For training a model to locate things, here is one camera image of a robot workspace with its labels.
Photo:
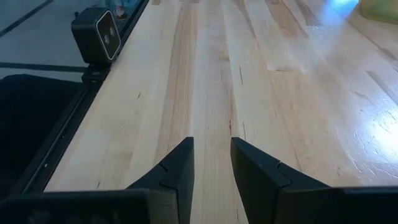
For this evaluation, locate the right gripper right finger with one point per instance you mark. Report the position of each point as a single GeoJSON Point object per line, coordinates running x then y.
{"type": "Point", "coordinates": [267, 193]}

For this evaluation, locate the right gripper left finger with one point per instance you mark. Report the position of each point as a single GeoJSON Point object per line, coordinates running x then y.
{"type": "Point", "coordinates": [168, 193]}

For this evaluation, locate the black bulky object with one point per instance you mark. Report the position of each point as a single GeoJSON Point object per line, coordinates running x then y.
{"type": "Point", "coordinates": [28, 124]}

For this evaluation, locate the black aluminium table frame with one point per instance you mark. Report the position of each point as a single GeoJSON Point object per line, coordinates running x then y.
{"type": "Point", "coordinates": [62, 133]}

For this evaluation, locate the small black camera box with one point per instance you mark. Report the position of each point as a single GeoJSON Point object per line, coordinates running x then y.
{"type": "Point", "coordinates": [93, 37]}

